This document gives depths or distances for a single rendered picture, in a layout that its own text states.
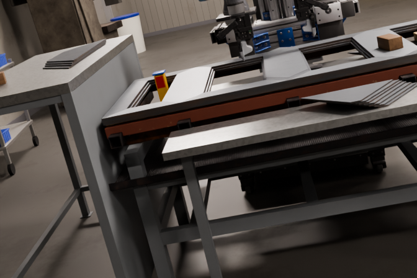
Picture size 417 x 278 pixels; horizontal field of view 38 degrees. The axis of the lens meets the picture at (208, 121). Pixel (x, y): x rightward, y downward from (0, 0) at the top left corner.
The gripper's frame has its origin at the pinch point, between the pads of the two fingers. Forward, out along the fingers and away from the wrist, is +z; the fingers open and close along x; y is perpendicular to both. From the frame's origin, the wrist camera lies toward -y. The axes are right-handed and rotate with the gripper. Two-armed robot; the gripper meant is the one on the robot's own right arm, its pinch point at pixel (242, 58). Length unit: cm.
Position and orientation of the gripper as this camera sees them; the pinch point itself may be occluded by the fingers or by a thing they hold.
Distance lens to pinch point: 274.4
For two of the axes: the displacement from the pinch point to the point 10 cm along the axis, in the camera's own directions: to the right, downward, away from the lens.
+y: 9.7, -2.0, -1.2
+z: 2.2, 9.4, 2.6
